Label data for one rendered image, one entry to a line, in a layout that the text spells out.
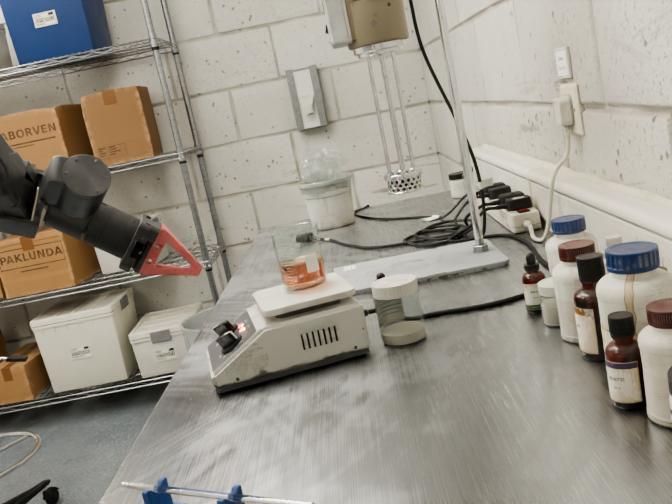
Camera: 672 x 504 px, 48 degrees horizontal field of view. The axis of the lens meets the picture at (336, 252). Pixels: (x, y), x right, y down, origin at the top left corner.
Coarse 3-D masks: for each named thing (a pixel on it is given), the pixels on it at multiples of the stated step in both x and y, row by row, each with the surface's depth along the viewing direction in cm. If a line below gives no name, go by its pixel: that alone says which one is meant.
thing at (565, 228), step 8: (560, 216) 98; (568, 216) 97; (576, 216) 96; (584, 216) 95; (552, 224) 96; (560, 224) 94; (568, 224) 94; (576, 224) 94; (584, 224) 95; (552, 232) 96; (560, 232) 95; (568, 232) 94; (576, 232) 94; (584, 232) 96; (552, 240) 96; (560, 240) 95; (568, 240) 94; (552, 248) 95; (552, 256) 95; (552, 264) 96
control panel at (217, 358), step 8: (240, 320) 101; (248, 320) 98; (240, 328) 98; (248, 328) 95; (248, 336) 93; (216, 344) 100; (240, 344) 92; (216, 352) 97; (232, 352) 92; (216, 360) 94; (224, 360) 92; (216, 368) 92
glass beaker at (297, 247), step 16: (304, 224) 101; (272, 240) 98; (288, 240) 95; (304, 240) 96; (288, 256) 96; (304, 256) 96; (320, 256) 98; (288, 272) 97; (304, 272) 96; (320, 272) 97; (288, 288) 98; (304, 288) 97
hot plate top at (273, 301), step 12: (336, 276) 102; (276, 288) 102; (324, 288) 97; (336, 288) 95; (348, 288) 94; (264, 300) 97; (276, 300) 96; (288, 300) 94; (300, 300) 93; (312, 300) 93; (324, 300) 93; (264, 312) 92; (276, 312) 92
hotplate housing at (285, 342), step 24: (288, 312) 94; (312, 312) 94; (336, 312) 93; (360, 312) 94; (264, 336) 91; (288, 336) 92; (312, 336) 93; (336, 336) 93; (360, 336) 94; (240, 360) 91; (264, 360) 92; (288, 360) 93; (312, 360) 93; (336, 360) 94; (216, 384) 91; (240, 384) 92
